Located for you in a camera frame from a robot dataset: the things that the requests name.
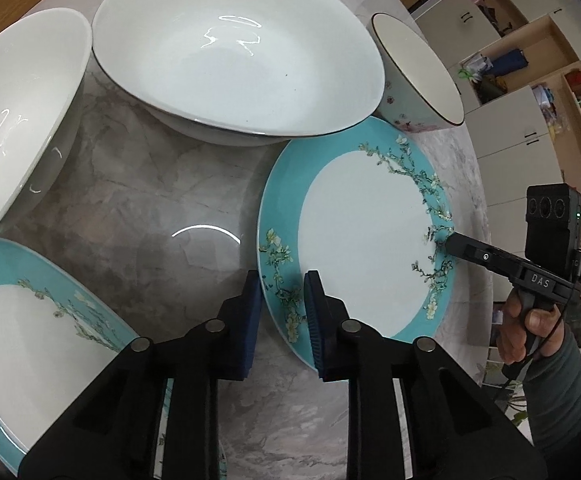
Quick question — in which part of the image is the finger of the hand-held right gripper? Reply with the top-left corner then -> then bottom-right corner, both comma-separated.
444,232 -> 527,282

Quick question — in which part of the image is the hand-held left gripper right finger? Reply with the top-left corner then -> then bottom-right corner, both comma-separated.
304,270 -> 553,480

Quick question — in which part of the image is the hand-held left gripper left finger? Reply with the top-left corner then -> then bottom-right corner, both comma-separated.
18,270 -> 264,480

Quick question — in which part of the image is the teal rim floral plate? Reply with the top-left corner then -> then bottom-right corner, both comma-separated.
0,237 -> 228,480
256,116 -> 457,372

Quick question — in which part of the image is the small floral bowl dark rim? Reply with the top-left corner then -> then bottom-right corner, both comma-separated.
369,12 -> 466,133

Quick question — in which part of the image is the person's right hand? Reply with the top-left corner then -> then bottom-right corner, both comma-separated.
495,296 -> 566,366

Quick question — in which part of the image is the beige cabinet shelf unit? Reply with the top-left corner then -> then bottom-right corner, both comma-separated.
385,0 -> 581,301

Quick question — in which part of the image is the leaf printed cloth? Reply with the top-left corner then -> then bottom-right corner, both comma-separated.
480,359 -> 527,427

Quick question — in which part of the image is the blue bag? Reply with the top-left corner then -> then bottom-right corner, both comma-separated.
489,49 -> 529,79

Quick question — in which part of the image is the large white bowl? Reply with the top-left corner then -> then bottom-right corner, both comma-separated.
0,7 -> 94,251
92,0 -> 387,147

